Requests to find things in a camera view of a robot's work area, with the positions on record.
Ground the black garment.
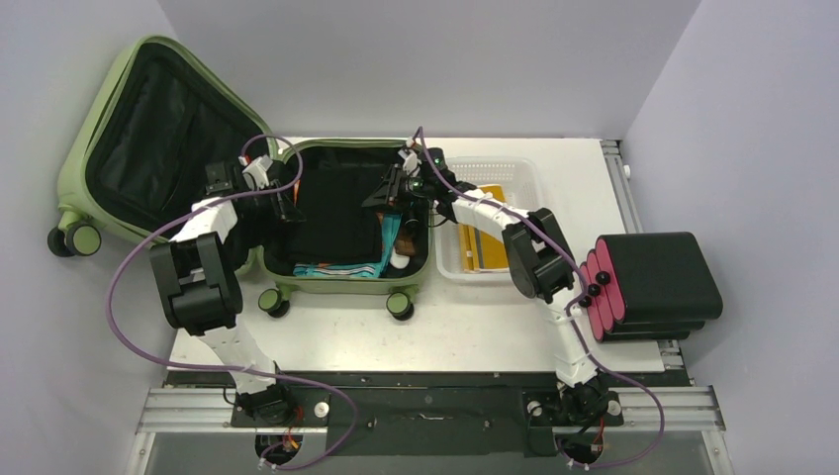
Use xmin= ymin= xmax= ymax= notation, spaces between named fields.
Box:
xmin=284 ymin=167 xmax=382 ymax=255

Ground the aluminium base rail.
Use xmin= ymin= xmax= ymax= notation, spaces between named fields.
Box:
xmin=138 ymin=386 xmax=724 ymax=433

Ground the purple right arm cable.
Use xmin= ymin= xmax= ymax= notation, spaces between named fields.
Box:
xmin=413 ymin=126 xmax=667 ymax=472

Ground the black and pink storage organizer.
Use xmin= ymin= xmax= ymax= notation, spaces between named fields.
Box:
xmin=580 ymin=232 xmax=723 ymax=342

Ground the teal garment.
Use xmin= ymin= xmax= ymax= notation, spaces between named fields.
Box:
xmin=287 ymin=213 xmax=403 ymax=279

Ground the white perforated plastic basket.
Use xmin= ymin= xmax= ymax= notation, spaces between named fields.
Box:
xmin=433 ymin=156 xmax=544 ymax=284

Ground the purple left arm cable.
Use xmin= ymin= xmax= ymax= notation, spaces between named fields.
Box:
xmin=106 ymin=134 xmax=360 ymax=472

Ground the white brown cosmetic palette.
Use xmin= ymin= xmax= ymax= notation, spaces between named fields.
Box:
xmin=389 ymin=227 xmax=419 ymax=270

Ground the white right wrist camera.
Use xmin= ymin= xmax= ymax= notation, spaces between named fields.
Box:
xmin=398 ymin=138 xmax=422 ymax=175

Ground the yellow hello towel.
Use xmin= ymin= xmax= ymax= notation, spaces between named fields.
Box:
xmin=458 ymin=224 xmax=509 ymax=273

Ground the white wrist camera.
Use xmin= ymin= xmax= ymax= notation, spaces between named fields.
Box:
xmin=398 ymin=138 xmax=422 ymax=175
xmin=242 ymin=155 xmax=273 ymax=191

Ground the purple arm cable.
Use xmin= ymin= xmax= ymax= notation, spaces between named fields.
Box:
xmin=106 ymin=134 xmax=360 ymax=472
xmin=413 ymin=126 xmax=667 ymax=472

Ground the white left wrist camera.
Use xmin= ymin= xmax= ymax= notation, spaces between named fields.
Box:
xmin=242 ymin=155 xmax=273 ymax=191

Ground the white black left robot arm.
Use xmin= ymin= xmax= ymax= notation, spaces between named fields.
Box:
xmin=149 ymin=155 xmax=302 ymax=426

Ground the green hard-shell suitcase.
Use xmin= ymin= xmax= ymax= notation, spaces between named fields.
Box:
xmin=47 ymin=36 xmax=433 ymax=321

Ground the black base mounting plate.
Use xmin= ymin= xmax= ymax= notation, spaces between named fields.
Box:
xmin=163 ymin=370 xmax=693 ymax=458

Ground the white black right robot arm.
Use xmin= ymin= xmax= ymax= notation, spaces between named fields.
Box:
xmin=362 ymin=142 xmax=588 ymax=305

